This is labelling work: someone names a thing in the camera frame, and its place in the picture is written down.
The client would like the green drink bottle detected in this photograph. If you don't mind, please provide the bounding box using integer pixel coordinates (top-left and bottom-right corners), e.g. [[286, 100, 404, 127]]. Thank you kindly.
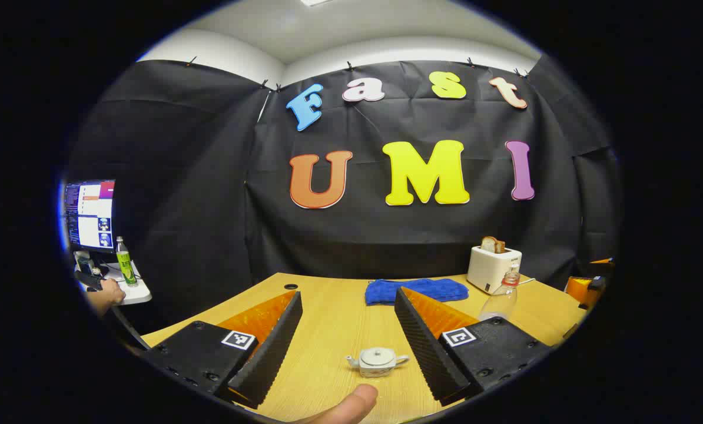
[[115, 236, 138, 287]]

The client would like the clear plastic water bottle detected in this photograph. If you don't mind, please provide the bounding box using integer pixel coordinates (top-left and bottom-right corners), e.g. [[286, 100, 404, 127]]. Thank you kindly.
[[480, 264, 520, 322]]

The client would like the computer monitor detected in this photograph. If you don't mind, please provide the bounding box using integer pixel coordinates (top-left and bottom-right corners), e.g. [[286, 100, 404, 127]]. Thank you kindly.
[[63, 180, 117, 254]]

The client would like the white ceramic teacup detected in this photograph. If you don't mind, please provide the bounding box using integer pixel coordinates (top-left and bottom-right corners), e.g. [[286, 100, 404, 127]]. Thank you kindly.
[[346, 347, 410, 378]]

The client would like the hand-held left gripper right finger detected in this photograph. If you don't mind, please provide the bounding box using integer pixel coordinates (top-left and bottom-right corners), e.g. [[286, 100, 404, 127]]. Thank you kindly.
[[394, 287, 555, 407]]

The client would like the white side table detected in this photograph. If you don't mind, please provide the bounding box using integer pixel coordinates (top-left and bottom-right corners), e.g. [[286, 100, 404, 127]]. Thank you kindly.
[[75, 250, 152, 306]]

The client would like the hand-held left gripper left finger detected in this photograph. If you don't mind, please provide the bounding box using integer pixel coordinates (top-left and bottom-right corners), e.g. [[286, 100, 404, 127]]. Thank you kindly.
[[141, 290, 303, 410]]

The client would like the blue towel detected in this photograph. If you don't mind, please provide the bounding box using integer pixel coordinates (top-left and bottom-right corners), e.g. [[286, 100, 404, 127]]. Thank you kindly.
[[365, 279, 470, 306]]

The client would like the white toaster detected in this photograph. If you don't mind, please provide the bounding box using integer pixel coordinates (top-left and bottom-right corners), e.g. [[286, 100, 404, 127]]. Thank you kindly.
[[467, 246, 523, 294]]

